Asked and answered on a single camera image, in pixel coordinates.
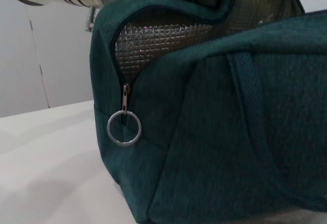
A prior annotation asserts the zipper pull with clear ring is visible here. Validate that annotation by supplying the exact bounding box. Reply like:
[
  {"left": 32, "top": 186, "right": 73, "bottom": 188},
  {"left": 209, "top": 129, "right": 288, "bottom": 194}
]
[{"left": 107, "top": 82, "right": 142, "bottom": 147}]

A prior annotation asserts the dark teal insulated bag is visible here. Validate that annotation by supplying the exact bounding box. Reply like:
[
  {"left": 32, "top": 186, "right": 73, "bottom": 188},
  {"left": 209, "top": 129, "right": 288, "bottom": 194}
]
[{"left": 89, "top": 0, "right": 327, "bottom": 224}]

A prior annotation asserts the left wrist cable with plug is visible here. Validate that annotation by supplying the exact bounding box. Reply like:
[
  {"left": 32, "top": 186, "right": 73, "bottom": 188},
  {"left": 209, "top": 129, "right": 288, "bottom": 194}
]
[{"left": 85, "top": 6, "right": 97, "bottom": 33}]

